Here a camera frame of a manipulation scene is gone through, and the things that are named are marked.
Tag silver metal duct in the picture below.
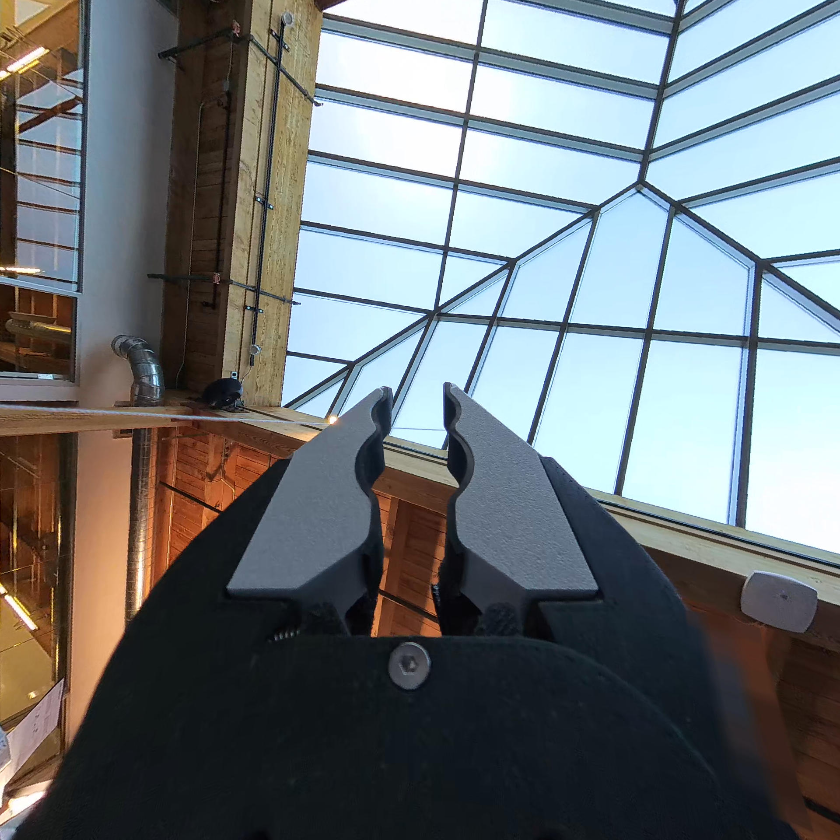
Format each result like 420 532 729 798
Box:
110 335 166 622

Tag black dome fixture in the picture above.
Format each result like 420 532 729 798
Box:
200 378 245 412

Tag white paper sheet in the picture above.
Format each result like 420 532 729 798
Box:
0 679 67 783

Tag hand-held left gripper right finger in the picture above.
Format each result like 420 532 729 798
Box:
441 382 599 622

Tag white yoyo string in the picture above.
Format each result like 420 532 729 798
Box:
0 402 337 431

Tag white wall-mounted device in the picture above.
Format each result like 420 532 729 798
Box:
740 571 819 635

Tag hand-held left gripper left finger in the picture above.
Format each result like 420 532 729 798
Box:
226 386 393 632

